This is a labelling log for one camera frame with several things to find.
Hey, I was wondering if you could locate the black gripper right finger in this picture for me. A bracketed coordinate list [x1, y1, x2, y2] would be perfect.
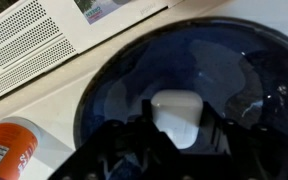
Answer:
[200, 102, 269, 156]

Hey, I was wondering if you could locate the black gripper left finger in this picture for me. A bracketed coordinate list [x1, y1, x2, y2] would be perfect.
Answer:
[99, 100, 179, 157]

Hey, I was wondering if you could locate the white earbud case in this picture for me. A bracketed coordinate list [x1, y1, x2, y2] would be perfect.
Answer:
[151, 90, 203, 149]

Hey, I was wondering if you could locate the dark blue bowl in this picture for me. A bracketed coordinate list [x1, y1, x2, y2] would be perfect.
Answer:
[73, 17, 288, 147]

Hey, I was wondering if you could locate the orange white pill bottle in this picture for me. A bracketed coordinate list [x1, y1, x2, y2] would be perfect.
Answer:
[0, 117, 41, 180]

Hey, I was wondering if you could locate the green label sticker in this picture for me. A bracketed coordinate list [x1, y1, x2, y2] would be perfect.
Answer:
[74, 0, 131, 24]

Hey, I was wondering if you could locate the white wall air conditioner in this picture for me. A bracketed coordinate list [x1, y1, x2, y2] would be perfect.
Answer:
[0, 0, 183, 98]

